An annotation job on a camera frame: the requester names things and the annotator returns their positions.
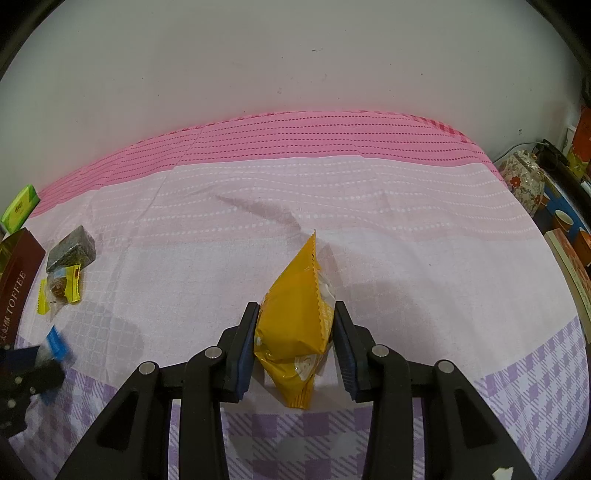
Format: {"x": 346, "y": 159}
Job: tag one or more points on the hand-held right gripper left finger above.
{"x": 244, "y": 355}

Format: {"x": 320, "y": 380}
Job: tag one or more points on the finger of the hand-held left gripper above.
{"x": 32, "y": 381}
{"x": 21, "y": 356}

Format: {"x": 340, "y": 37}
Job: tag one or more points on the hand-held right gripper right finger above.
{"x": 346, "y": 360}

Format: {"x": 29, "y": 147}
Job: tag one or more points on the blue snack packet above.
{"x": 56, "y": 344}

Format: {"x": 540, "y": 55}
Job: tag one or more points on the yellow snack packet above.
{"x": 291, "y": 314}

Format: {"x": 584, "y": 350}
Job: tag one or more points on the gold and brown tin box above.
{"x": 18, "y": 286}

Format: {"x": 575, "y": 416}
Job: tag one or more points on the yellow-wrapped cookie packet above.
{"x": 69, "y": 281}

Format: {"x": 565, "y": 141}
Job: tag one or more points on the grey snack packet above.
{"x": 71, "y": 249}

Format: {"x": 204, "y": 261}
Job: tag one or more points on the purple and pink checked sheet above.
{"x": 369, "y": 221}

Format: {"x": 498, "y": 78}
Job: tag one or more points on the green tissue pack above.
{"x": 21, "y": 207}

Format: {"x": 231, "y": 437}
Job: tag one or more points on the white paper scrap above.
{"x": 503, "y": 474}

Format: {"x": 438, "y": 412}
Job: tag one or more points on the stack of books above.
{"x": 570, "y": 272}

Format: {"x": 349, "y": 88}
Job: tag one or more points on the floral fabric bag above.
{"x": 521, "y": 180}

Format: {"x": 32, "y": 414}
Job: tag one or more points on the orange paper cup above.
{"x": 582, "y": 247}

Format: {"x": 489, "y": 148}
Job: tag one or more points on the orange printed box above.
{"x": 581, "y": 138}

